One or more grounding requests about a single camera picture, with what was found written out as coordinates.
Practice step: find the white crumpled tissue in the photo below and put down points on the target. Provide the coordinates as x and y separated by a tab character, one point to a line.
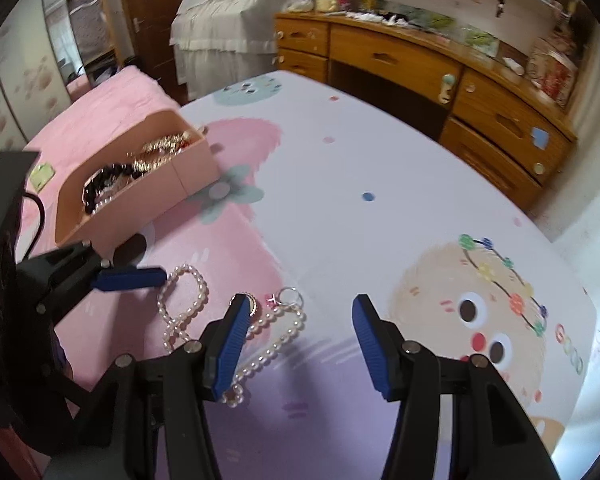
375	17

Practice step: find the floral sliding wardrobe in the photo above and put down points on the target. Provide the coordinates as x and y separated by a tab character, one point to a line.
25	85

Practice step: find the teal drawer hook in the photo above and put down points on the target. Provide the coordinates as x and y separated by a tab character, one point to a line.
447	87

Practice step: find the blue drawer sticker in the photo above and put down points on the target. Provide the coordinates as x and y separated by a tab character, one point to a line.
540	138

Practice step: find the wooden desk with drawers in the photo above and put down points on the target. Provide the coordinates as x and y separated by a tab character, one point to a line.
395	50

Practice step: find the cartoon printed folding table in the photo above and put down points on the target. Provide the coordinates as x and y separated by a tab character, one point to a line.
355	160

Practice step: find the brown wooden door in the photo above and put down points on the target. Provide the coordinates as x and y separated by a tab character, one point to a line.
150	20

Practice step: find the small green packet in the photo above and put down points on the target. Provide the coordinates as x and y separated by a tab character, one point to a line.
42	175

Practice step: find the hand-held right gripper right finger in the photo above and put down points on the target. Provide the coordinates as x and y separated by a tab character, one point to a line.
375	350

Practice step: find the gold flower brooch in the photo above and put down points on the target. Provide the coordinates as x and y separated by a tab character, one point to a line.
252	305

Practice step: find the peach plastic storage box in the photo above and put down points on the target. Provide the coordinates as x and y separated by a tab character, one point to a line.
180	180

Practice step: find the white tube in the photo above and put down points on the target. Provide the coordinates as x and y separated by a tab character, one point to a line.
513	66

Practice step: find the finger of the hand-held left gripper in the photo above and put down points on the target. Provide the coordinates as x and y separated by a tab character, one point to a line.
130	279

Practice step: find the gold rhinestone hair claw clip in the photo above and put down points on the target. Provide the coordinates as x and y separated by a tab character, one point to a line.
152	147

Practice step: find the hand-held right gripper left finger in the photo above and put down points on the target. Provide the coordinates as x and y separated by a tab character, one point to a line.
230	347

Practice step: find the white lace furniture cover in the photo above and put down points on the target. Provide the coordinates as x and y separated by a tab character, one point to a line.
220	10

